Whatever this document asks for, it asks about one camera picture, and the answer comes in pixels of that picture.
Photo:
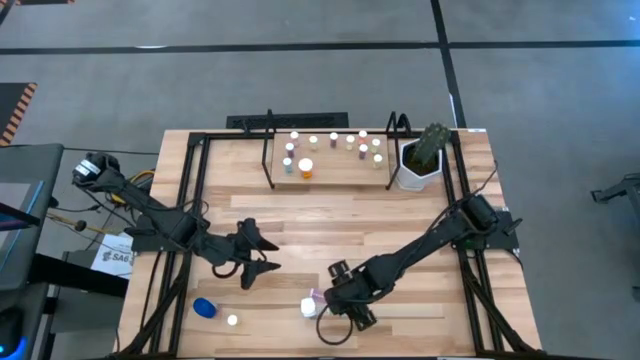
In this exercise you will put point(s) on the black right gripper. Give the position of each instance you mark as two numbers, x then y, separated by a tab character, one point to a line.
360	292

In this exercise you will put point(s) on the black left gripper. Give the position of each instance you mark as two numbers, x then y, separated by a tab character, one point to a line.
222	249

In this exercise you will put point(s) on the pink pill vial white cap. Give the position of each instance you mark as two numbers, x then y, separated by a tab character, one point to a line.
295	135
362	135
316	295

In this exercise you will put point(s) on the large white medicine bottle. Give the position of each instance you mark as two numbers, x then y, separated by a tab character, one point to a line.
307	307

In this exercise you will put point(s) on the blue round cap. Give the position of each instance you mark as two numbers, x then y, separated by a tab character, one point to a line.
204	307

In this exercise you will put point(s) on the blue vial with white pills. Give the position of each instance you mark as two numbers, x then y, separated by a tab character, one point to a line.
287	162

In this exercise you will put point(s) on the large orange pill vial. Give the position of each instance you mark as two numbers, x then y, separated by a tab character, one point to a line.
305	165

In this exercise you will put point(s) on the blue vial with pink pills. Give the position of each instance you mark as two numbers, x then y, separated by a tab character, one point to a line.
333	136

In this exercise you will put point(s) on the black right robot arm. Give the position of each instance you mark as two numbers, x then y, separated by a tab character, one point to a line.
425	240

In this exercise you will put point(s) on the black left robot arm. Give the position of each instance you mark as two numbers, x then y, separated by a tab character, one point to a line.
150	210

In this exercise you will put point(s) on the white printed paper sheet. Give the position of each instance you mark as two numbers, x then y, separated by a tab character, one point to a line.
112	257

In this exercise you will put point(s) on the white plant pot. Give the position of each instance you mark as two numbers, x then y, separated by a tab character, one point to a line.
407	177

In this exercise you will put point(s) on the black perforated plate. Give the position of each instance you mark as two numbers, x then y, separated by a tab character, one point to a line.
300	121

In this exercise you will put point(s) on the black desk beam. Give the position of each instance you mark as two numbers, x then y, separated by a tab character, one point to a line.
75	275

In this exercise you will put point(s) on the green cactus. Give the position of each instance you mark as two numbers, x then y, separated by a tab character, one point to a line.
431	142

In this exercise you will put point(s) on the grey desk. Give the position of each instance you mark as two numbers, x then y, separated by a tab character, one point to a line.
30	165

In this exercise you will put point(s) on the dark device blue light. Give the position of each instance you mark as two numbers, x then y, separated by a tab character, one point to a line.
10	330

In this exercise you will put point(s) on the hazard striped floor mat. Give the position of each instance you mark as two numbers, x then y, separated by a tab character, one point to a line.
10	110

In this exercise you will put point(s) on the black metal stand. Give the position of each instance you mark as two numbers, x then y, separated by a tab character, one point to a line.
620	190

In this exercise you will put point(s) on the black aluminium table frame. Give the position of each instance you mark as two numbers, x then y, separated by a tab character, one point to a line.
182	280

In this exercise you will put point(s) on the wooden shelf black frame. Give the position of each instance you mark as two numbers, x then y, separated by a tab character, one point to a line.
335	172

